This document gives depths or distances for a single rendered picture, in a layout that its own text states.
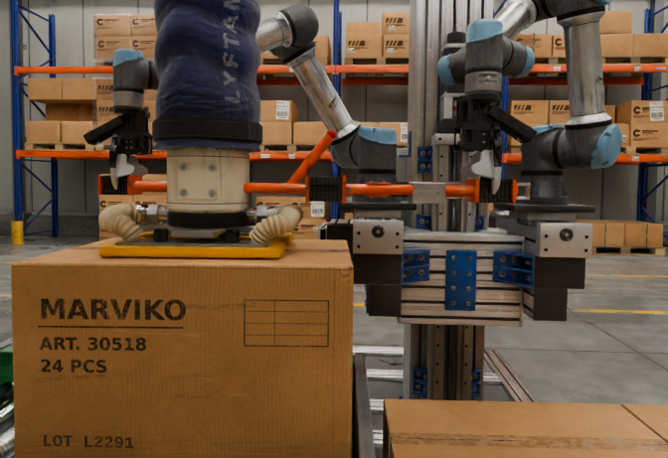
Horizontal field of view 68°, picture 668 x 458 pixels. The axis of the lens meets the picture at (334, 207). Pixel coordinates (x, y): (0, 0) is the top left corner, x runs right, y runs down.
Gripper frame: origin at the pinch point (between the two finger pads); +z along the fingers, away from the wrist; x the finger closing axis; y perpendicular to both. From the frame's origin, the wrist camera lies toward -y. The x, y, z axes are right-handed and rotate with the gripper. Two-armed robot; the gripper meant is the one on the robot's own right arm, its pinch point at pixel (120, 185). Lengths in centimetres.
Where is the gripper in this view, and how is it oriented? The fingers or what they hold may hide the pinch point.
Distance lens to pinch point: 143.0
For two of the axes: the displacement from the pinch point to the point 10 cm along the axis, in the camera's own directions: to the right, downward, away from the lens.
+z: -0.2, 10.0, 0.5
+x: 0.0, -0.5, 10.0
